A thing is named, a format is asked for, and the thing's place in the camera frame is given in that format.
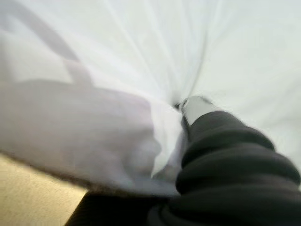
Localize white duvet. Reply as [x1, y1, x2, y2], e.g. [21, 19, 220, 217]
[0, 0, 301, 196]

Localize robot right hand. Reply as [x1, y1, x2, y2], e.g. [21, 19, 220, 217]
[65, 94, 301, 226]

